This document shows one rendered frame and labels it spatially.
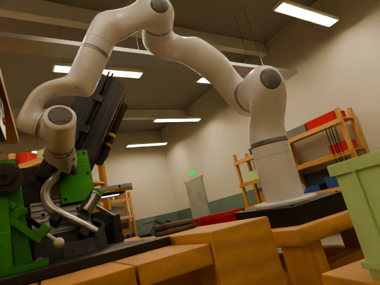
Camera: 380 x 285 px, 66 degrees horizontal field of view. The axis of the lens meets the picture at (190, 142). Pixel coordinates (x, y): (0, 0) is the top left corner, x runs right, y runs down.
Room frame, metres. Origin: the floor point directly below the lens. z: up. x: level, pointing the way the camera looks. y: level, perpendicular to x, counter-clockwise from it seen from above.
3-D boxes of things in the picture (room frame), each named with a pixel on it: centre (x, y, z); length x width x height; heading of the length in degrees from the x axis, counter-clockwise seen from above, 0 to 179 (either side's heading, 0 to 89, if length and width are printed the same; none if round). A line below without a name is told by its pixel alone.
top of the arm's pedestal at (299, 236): (0.94, -0.25, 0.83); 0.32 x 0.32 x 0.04; 32
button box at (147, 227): (1.08, 0.19, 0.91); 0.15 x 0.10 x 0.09; 28
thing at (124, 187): (1.23, 0.49, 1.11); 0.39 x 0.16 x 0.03; 118
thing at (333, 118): (6.44, -2.04, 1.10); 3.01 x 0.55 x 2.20; 35
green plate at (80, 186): (1.07, 0.45, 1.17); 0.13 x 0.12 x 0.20; 28
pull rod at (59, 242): (0.76, 0.40, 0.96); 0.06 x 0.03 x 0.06; 118
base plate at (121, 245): (1.11, 0.54, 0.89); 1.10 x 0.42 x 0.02; 28
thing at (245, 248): (1.24, 0.30, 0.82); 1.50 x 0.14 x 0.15; 28
